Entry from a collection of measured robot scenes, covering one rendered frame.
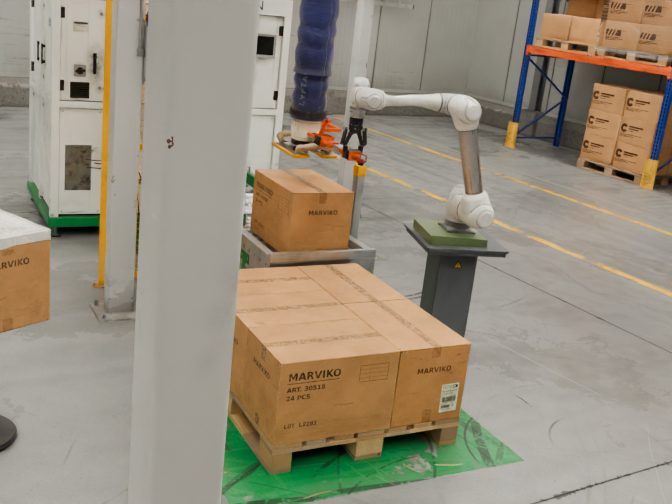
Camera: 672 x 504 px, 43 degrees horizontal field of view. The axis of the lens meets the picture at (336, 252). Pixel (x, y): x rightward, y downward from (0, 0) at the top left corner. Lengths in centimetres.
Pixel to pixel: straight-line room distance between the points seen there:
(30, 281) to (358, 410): 154
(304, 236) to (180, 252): 382
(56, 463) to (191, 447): 268
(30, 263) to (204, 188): 253
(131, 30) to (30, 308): 198
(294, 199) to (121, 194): 106
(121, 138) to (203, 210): 400
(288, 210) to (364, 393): 145
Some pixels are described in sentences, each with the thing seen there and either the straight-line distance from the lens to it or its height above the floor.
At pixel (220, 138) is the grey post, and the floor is 188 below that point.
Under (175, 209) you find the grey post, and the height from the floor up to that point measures 178.
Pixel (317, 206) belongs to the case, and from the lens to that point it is 496.
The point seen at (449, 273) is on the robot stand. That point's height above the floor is 56.
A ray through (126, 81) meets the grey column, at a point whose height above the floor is 145.
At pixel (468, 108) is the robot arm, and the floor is 156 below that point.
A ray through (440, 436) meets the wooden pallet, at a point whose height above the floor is 5.
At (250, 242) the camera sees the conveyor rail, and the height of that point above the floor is 58.
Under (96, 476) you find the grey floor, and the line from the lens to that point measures 387.
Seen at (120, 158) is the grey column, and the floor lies 100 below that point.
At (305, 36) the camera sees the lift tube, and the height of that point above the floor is 181.
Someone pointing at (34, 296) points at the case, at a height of 74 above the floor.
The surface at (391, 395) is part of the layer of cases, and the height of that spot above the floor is 32.
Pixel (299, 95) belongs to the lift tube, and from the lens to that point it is 509.
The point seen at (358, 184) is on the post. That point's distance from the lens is 562.
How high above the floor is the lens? 208
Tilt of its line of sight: 17 degrees down
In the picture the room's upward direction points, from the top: 7 degrees clockwise
